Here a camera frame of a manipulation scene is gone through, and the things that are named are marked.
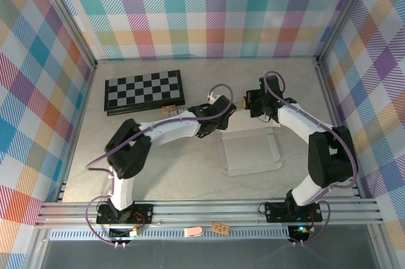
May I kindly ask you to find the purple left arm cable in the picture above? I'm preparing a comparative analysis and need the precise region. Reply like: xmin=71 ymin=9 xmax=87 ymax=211
xmin=85 ymin=84 xmax=235 ymax=247

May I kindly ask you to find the pink and white eraser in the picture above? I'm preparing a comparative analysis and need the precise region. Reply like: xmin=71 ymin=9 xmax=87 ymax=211
xmin=184 ymin=226 xmax=203 ymax=238

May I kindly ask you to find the perforated grey cable tray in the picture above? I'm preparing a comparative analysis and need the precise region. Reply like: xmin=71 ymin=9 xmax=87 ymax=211
xmin=49 ymin=230 xmax=292 ymax=241

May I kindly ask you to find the aluminium frame cross rail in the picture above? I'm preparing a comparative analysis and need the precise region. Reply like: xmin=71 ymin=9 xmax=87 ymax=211
xmin=34 ymin=198 xmax=385 ymax=227

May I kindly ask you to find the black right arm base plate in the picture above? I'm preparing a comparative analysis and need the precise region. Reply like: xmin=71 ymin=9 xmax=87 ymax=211
xmin=264 ymin=201 xmax=323 ymax=223

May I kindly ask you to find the black and grey chessboard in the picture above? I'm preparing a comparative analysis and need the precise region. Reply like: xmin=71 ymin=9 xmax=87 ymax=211
xmin=103 ymin=69 xmax=186 ymax=117

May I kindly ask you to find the small black circuit board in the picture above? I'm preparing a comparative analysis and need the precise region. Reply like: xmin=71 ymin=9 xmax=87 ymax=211
xmin=109 ymin=227 xmax=142 ymax=240
xmin=287 ymin=225 xmax=311 ymax=242

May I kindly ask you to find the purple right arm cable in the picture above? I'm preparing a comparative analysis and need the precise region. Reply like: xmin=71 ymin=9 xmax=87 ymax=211
xmin=263 ymin=71 xmax=358 ymax=246

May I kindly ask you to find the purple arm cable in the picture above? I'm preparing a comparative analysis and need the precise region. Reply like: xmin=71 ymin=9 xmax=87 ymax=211
xmin=263 ymin=71 xmax=358 ymax=246
xmin=85 ymin=84 xmax=235 ymax=247

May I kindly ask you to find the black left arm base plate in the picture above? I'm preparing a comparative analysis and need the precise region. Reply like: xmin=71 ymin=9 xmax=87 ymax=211
xmin=96 ymin=204 xmax=154 ymax=225

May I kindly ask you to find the aluminium frame post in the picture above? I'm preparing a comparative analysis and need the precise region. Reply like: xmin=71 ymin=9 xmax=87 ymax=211
xmin=31 ymin=0 xmax=98 ymax=70
xmin=316 ymin=0 xmax=377 ymax=65

